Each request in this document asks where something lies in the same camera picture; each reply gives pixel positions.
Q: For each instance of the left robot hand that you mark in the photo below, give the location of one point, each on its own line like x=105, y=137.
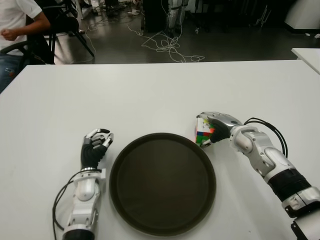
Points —
x=91, y=155

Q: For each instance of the silver standing robot legs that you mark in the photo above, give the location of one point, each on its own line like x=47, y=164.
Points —
x=172, y=15

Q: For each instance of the round dark brown plate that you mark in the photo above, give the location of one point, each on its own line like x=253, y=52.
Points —
x=162, y=180

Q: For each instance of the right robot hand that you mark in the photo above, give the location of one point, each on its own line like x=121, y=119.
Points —
x=220, y=127

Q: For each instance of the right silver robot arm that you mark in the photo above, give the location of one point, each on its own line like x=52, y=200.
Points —
x=270, y=155

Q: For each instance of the black folding chair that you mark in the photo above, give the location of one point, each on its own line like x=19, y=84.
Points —
x=66, y=23

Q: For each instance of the white side table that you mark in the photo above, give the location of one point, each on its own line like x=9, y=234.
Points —
x=307, y=56

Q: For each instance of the white cabinet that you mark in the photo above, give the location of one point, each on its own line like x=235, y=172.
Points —
x=305, y=15

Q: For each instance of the black cabinet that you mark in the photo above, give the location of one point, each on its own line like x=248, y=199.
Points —
x=153, y=15

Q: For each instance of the black armchair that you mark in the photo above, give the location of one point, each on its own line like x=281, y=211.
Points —
x=37, y=47

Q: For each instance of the multicoloured Rubik's cube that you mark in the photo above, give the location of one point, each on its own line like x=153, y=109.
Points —
x=202, y=130

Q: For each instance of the person in white shirt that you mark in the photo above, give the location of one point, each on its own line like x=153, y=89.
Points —
x=12, y=15

